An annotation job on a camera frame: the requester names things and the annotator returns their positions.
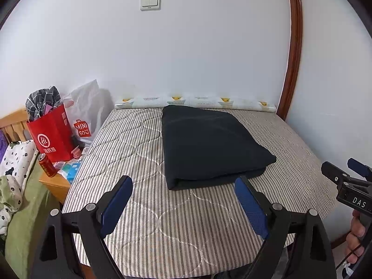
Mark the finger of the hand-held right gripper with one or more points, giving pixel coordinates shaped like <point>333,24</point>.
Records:
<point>334,173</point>
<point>359,166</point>

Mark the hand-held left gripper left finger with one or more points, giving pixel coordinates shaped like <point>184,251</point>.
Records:
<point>116,206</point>

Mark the person's right hand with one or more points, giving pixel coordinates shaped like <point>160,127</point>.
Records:
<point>353,247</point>

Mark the red soda can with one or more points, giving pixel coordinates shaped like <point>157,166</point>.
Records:
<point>47,165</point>

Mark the striped bed mattress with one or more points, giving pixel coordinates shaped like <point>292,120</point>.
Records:
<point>130,145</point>

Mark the white flower print cloth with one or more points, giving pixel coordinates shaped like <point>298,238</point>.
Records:
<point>17,162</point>

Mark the red paper bag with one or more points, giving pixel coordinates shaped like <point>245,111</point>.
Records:
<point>51,139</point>

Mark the wooden nightstand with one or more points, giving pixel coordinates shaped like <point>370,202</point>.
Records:
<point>56,187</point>

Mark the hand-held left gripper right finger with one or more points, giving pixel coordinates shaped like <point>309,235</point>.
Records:
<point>251,209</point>

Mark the wooden headboard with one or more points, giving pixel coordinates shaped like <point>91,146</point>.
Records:
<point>13,123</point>

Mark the green blanket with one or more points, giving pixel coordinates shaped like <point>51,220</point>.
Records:
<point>29,223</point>

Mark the brown wooden door frame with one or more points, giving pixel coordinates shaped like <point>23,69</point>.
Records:
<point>295,49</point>

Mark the black sweatshirt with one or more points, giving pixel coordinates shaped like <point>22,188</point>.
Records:
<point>209,145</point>

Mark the purple plush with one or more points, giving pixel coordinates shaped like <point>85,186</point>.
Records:
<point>2,148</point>

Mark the white plastic shopping bag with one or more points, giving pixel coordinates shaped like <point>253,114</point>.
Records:
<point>87,107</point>

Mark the grey checked cloth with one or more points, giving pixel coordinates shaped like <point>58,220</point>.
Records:
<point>40,101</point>

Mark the white wall light switch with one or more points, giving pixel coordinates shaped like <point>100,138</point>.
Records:
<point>150,3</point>

